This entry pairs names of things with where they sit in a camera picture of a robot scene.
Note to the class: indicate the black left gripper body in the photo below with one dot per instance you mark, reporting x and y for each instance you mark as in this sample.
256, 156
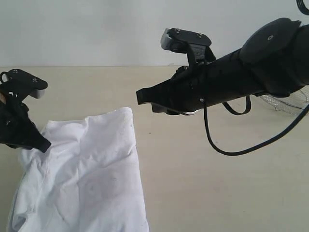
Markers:
16, 129

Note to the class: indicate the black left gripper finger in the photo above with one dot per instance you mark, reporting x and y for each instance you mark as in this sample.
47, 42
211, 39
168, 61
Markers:
37, 141

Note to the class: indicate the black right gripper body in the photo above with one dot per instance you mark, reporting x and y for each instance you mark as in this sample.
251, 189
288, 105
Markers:
190, 88

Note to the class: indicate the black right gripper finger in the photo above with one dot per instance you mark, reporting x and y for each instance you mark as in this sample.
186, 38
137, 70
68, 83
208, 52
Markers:
160, 94
160, 109

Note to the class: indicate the white t-shirt red print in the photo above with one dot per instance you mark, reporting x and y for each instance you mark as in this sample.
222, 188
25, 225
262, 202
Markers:
87, 181

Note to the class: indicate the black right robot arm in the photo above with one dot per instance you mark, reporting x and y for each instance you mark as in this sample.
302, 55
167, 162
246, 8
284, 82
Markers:
273, 61

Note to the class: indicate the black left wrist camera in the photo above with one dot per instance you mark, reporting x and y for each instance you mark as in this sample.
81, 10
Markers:
20, 84

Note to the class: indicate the metal wire mesh basket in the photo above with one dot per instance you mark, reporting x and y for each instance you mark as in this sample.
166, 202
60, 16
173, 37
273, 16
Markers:
294, 104

